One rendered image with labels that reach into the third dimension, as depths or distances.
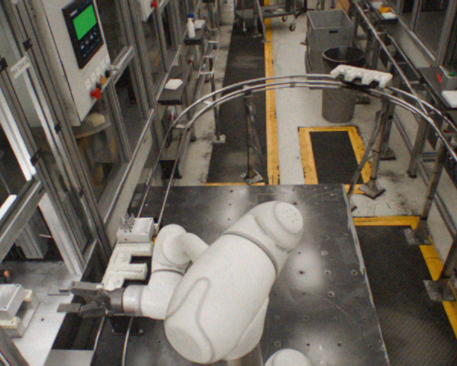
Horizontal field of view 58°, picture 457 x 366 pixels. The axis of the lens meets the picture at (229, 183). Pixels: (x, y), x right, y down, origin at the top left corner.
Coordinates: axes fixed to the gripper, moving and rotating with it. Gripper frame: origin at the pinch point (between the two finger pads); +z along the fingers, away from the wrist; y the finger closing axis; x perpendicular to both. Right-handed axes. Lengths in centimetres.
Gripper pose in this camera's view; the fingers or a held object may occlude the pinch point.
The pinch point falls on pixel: (62, 299)
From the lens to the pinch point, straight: 141.8
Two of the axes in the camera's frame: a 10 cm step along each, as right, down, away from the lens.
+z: -10.0, 0.1, 0.9
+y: -0.6, -7.9, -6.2
